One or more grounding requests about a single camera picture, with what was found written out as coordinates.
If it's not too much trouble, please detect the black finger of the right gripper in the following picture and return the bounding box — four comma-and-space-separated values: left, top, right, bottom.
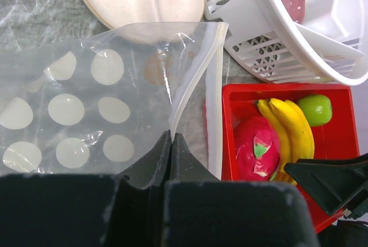
284, 154, 367, 216

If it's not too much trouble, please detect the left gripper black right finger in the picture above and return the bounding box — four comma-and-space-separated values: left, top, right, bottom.
168, 133, 220, 183

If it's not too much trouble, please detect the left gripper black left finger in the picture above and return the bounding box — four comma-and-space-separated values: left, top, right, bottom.
118, 130, 171, 191

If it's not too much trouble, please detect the clear dotted zip top bag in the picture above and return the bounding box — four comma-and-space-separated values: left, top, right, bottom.
1, 22, 228, 177

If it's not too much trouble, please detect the red plastic tray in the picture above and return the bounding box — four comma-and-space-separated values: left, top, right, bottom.
221, 83, 361, 235

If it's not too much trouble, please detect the yellow banana bunch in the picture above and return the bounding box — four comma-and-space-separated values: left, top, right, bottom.
255, 98, 315, 186

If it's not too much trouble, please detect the pink dragon fruit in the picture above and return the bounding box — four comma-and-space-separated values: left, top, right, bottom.
234, 115, 281, 181

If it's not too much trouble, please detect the green apple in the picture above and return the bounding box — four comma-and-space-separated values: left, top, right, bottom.
297, 94, 333, 127

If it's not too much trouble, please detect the white plastic basket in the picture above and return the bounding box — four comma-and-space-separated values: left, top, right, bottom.
205, 0, 367, 86

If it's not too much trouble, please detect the beige divided plate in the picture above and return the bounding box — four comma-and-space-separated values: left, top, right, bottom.
83, 0, 205, 44

